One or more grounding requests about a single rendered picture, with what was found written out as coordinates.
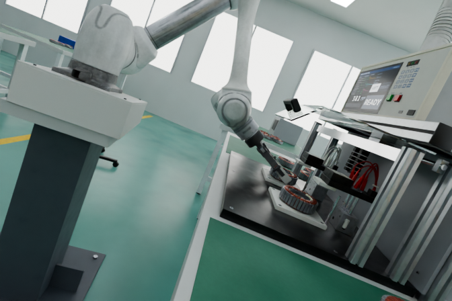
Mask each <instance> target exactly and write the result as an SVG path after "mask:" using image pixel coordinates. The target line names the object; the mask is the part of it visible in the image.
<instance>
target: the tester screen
mask: <svg viewBox="0 0 452 301"><path fill-rule="evenodd" d="M399 67H400V65H397V66H394V67H388V68H384V69H379V70H376V71H370V72H367V73H361V75H360V77H359V79H358V81H357V82H356V85H355V86H354V89H353V90H352V93H351V94H350V97H349V99H348V101H347V103H361V106H360V107H346V106H345V107H344V109H348V110H365V111H375V112H377V110H370V109H361V107H362V105H363V103H364V101H365V99H366V97H367V96H368V95H385V94H386V93H387V91H388V90H387V91H378V92H370V90H371V88H372V86H373V84H378V83H388V82H391V83H392V81H393V79H394V77H395V75H396V73H397V71H398V69H399ZM390 85H391V84H390ZM389 87H390V86H389ZM388 89H389V88H388ZM356 95H362V96H361V98H360V100H359V101H352V99H353V97H354V96H356Z"/></svg>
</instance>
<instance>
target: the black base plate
mask: <svg viewBox="0 0 452 301"><path fill-rule="evenodd" d="M263 167H264V168H266V169H269V170H270V168H271V167H269V166H267V165H264V164H262V163H259V162H257V161H255V160H252V159H250V158H247V157H245V156H243V155H240V154H238V153H235V152H233V151H231V152H230V154H229V162H228V166H227V174H226V178H225V187H224V191H223V199H222V203H221V211H220V217H222V218H224V219H226V220H228V221H231V222H234V223H236V224H238V225H240V226H243V227H245V228H248V229H250V230H252V231H255V232H257V233H260V234H262V235H264V236H266V237H269V238H271V239H274V240H276V241H278V242H281V243H283V244H286V245H288V246H290V247H293V248H295V249H298V250H300V251H303V252H304V253H307V254H309V255H312V256H314V257H317V258H319V259H321V260H324V261H327V262H328V263H331V264H333V265H336V266H338V267H341V268H342V269H345V270H348V271H350V272H353V273H355V274H357V275H360V276H362V277H365V278H367V279H368V280H371V281H374V282H376V283H378V284H381V285H383V286H386V287H388V288H391V289H393V290H395V291H397V292H400V293H402V294H405V295H407V296H409V297H412V298H413V297H414V295H415V293H416V291H417V289H416V288H415V287H414V286H413V285H412V284H411V283H410V282H409V281H408V280H407V282H406V283H405V285H402V284H400V283H399V282H395V281H393V280H391V278H390V275H387V274H386V273H385V270H386V268H387V266H388V265H389V262H390V260H389V259H388V258H387V257H386V256H385V255H384V254H383V253H382V252H381V251H380V250H379V249H378V248H377V247H376V246H374V248H373V250H372V251H371V254H370V255H369V257H368V259H367V261H366V263H365V264H364V266H363V268H362V267H359V266H358V265H357V264H355V265H354V264H352V263H351V262H350V261H349V260H348V259H349V258H347V257H346V255H345V254H346V252H347V250H348V248H349V246H350V244H351V242H352V240H353V238H354V237H355V235H356V233H357V231H358V229H359V228H358V227H356V228H355V230H354V232H353V234H352V236H350V235H347V234H345V233H343V232H340V231H338V230H336V229H335V228H334V227H333V226H332V224H331V223H330V221H329V222H328V224H327V229H325V230H324V229H322V228H319V227H317V226H314V225H312V224H310V223H307V222H305V221H302V220H300V219H298V218H295V217H293V216H290V215H288V214H285V213H284V212H281V211H279V210H276V209H275V208H274V204H273V202H272V198H271V196H270V192H269V191H268V189H269V187H273V188H274V189H277V190H280V191H281V189H282V187H279V186H277V185H275V184H273V183H270V182H268V181H265V178H264V175H263V172H262V168H263ZM316 201H317V202H318V207H317V209H316V212H317V213H318V214H319V216H320V217H321V218H322V220H323V221H324V222H325V221H326V217H327V215H328V213H329V211H330V209H331V207H332V205H333V203H334V202H333V201H332V200H331V199H330V197H329V196H328V195H327V194H326V196H325V198H324V200H323V201H322V202H321V201H319V200H316Z"/></svg>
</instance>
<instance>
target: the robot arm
mask: <svg viewBox="0 0 452 301"><path fill-rule="evenodd" d="M259 3H260V0H193V1H191V2H189V3H187V4H186V5H184V6H182V7H181V8H179V9H177V10H175V11H173V12H171V13H170V14H168V15H166V16H165V17H163V18H161V19H159V20H157V21H156V22H154V23H152V24H151V25H149V26H147V27H145V28H143V27H142V26H133V22H132V20H131V19H130V17H129V16H128V15H127V14H126V13H125V12H123V11H121V10H119V9H117V8H115V7H113V6H110V5H106V4H102V5H98V6H96V7H95V8H93V9H92V10H91V11H90V12H89V13H88V15H87V16H86V18H85V20H84V22H83V24H82V26H81V29H80V31H79V34H78V37H77V39H76V43H75V47H74V50H73V55H72V57H71V58H72V59H71V60H70V62H69V65H68V67H66V68H65V67H54V66H53V67H52V69H51V70H52V71H54V72H57V73H60V74H62V75H66V76H68V77H71V78H73V79H77V80H78V81H81V82H84V83H87V84H89V85H92V86H94V87H97V88H100V89H103V90H104V91H108V92H110V91H111V92H116V93H122V92H123V90H122V89H120V88H119V87H117V86H116V83H117V80H118V76H119V74H120V73H121V74H125V75H133V74H136V73H138V72H140V71H141V70H143V68H144V67H145V66H147V65H148V64H149V63H150V62H151V61H153V60H154V59H156V57H157V53H158V51H157V50H158V49H160V48H162V47H164V46H165V45H167V44H169V43H170V42H173V41H174V40H176V39H178V38H179V37H181V36H183V35H184V34H187V33H188V32H190V31H192V30H193V29H195V28H197V27H198V26H201V25H202V24H204V23H206V22H208V21H209V20H211V19H213V18H214V17H217V16H218V15H220V14H222V13H223V12H225V11H227V10H228V9H229V10H236V9H238V17H237V29H236V35H235V47H234V53H233V63H232V67H231V74H230V77H229V80H228V82H227V84H226V85H225V86H224V87H222V88H221V89H220V90H219V91H218V92H216V94H214V95H213V96H212V98H211V103H212V105H213V108H214V110H215V111H216V113H217V115H218V118H219V119H220V121H221V122H222V123H223V124H224V125H226V126H228V127H230V128H231V129H232V130H233V131H234V132H235V133H236V134H237V136H238V137H240V139H241V140H245V143H246V144H247V145H248V146H249V147H250V148H252V147H254V146H257V148H256V149H257V151H258V152H259V153H260V154H261V155H262V156H263V157H264V158H265V159H266V160H267V161H268V163H269V164H270V166H271V167H272V168H273V172H276V174H277V175H278V176H279V177H280V178H281V179H282V181H283V182H284V183H285V185H286V184H288V183H289V182H291V181H292V179H291V178H290V177H289V176H288V174H287V173H286V172H285V170H284V169H283V166H282V165H281V164H280V163H279V162H278V161H277V160H276V156H274V157H273V155H272V154H271V153H270V151H269V149H268V148H267V146H266V145H265V143H262V141H261V140H262V139H263V138H264V135H263V133H261V131H260V130H258V128H259V125H257V123H256V122H255V121H254V120H253V118H252V117H251V109H252V92H251V91H250V89H249V87H248V65H249V59H250V48H251V43H252V32H253V27H254V20H255V16H256V12H257V9H258V6H259ZM276 165H277V166H276Z"/></svg>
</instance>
